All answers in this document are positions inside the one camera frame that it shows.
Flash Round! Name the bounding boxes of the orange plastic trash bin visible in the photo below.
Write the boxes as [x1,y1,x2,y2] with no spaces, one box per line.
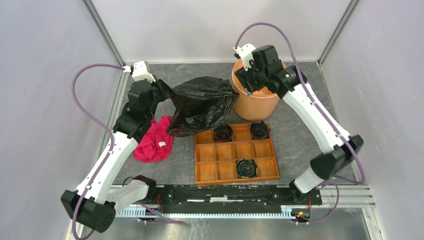
[231,60,280,121]

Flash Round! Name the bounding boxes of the black plastic trash bag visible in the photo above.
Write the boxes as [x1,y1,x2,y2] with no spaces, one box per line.
[166,76,240,137]

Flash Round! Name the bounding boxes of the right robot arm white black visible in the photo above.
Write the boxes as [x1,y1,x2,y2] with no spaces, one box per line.
[234,43,364,204]

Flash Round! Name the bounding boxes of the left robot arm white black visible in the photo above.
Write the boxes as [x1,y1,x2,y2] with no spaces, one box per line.
[60,79,170,233]

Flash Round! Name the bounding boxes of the black dotted rolled tie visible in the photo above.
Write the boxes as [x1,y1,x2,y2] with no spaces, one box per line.
[250,120,270,140]

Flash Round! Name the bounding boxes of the red crumpled cloth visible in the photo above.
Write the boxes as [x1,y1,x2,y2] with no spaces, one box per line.
[133,115,174,163]

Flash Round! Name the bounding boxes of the black orange rolled tie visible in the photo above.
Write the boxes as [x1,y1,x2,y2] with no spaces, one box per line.
[213,123,234,143]

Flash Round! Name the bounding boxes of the blue yellow rolled tie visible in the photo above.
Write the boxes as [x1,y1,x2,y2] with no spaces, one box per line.
[235,158,258,179]

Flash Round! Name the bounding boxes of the orange wooden compartment tray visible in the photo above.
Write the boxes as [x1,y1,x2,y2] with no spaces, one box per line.
[194,123,280,186]

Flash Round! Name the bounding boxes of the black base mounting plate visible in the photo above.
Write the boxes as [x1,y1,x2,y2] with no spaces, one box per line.
[141,184,323,214]

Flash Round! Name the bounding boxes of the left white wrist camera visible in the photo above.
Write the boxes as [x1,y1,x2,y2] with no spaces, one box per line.
[123,60,157,83]

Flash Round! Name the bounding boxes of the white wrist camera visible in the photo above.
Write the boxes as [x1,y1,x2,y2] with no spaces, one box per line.
[233,43,256,71]
[123,60,157,83]

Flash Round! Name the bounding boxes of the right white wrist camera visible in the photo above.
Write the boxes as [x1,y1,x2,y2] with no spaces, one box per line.
[233,43,256,71]

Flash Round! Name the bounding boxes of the blue slotted cable duct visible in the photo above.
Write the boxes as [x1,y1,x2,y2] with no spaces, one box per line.
[116,205,295,220]

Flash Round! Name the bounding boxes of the aluminium frame rail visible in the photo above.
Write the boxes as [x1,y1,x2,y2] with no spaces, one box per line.
[75,184,377,209]

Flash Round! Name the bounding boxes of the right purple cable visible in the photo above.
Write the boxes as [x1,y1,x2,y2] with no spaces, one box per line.
[234,22,367,225]

